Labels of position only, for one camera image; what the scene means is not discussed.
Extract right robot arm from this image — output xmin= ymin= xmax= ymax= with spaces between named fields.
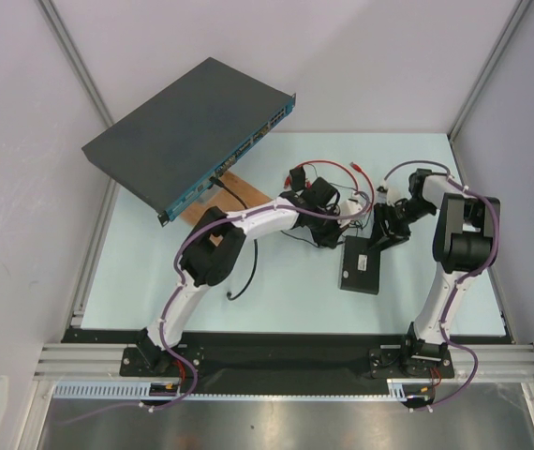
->
xmin=369 ymin=169 xmax=500 ymax=377

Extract black power adapter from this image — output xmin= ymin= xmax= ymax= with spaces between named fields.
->
xmin=287 ymin=165 xmax=307 ymax=191

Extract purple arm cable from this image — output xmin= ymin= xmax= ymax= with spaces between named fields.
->
xmin=55 ymin=189 xmax=374 ymax=423
xmin=381 ymin=158 xmax=502 ymax=413

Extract small black network switch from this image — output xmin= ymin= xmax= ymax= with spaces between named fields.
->
xmin=339 ymin=236 xmax=381 ymax=295

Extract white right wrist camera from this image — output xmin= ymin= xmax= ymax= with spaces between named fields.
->
xmin=376 ymin=180 xmax=403 ymax=205

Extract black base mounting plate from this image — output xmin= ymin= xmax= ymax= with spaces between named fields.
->
xmin=60 ymin=329 xmax=516 ymax=395

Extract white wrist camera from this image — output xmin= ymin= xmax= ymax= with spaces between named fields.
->
xmin=376 ymin=180 xmax=403 ymax=205
xmin=338 ymin=199 xmax=368 ymax=223

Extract large blue rack switch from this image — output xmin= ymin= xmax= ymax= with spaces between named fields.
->
xmin=82 ymin=57 xmax=296 ymax=225

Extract white slotted cable duct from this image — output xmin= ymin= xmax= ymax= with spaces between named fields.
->
xmin=53 ymin=380 xmax=188 ymax=398

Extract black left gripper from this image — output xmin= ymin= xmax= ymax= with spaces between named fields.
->
xmin=308 ymin=206 xmax=349 ymax=249

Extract red ethernet cable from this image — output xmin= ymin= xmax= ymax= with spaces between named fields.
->
xmin=283 ymin=160 xmax=375 ymax=221

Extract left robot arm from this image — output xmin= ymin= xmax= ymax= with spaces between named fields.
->
xmin=136 ymin=177 xmax=359 ymax=375

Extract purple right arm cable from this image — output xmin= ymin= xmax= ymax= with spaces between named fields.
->
xmin=381 ymin=158 xmax=502 ymax=413

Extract thick black cable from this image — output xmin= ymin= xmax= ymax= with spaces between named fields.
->
xmin=209 ymin=176 xmax=258 ymax=299

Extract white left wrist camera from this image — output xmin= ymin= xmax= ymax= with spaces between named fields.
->
xmin=338 ymin=199 xmax=368 ymax=223

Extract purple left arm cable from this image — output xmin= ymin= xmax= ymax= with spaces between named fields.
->
xmin=55 ymin=189 xmax=374 ymax=423

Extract aluminium frame rail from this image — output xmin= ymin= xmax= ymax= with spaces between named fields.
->
xmin=34 ymin=343 xmax=534 ymax=383

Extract bamboo wooden board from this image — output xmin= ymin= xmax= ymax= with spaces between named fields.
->
xmin=179 ymin=172 xmax=272 ymax=226

